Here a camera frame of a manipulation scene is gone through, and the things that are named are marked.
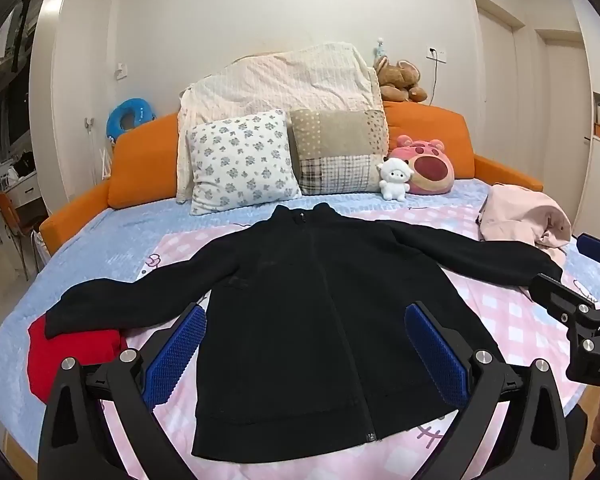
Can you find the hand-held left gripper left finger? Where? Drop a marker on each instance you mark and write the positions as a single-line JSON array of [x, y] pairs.
[[175, 355]]

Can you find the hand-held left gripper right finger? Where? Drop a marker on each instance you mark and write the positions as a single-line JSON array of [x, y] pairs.
[[437, 355]]

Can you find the black zip jacket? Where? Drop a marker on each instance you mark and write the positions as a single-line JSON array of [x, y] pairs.
[[305, 310]]

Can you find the pink checked printed blanket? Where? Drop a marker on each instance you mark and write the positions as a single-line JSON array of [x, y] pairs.
[[505, 320]]

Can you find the pale pink jacket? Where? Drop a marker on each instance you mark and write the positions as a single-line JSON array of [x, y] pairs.
[[520, 215]]

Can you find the red sweater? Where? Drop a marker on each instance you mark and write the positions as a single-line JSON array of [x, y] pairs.
[[70, 360]]

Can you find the white door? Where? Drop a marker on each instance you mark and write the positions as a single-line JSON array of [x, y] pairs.
[[495, 85], [560, 135]]

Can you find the pink plush bear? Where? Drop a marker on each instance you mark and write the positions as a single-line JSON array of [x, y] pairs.
[[430, 165]]

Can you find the white plush lamb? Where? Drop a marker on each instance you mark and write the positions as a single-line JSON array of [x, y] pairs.
[[392, 180]]

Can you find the white floral pillow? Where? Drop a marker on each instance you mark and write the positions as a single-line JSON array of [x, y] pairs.
[[240, 160]]

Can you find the white folding rack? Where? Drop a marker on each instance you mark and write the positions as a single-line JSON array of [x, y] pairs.
[[103, 160]]

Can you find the white desk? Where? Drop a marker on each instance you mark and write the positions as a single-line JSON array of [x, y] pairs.
[[25, 192]]

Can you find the orange chair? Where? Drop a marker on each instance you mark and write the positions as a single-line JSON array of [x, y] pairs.
[[7, 210]]

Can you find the beige patchwork pillow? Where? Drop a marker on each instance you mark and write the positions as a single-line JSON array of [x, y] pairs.
[[335, 150]]

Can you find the brown plush bear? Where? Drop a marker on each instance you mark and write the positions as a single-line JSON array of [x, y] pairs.
[[397, 77]]

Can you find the large window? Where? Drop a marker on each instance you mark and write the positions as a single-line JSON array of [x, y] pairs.
[[10, 125]]

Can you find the cream quilted blanket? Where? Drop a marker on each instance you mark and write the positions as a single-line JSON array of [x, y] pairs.
[[280, 80]]

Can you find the small blue figurine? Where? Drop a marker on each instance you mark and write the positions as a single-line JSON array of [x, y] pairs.
[[379, 49]]

